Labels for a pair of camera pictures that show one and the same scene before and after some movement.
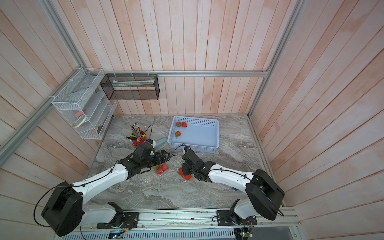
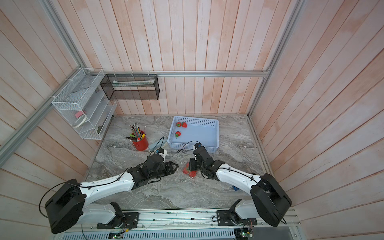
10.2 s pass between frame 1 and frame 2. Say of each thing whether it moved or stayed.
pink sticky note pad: stayed
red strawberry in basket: stayed
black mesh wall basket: stayed
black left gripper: moved
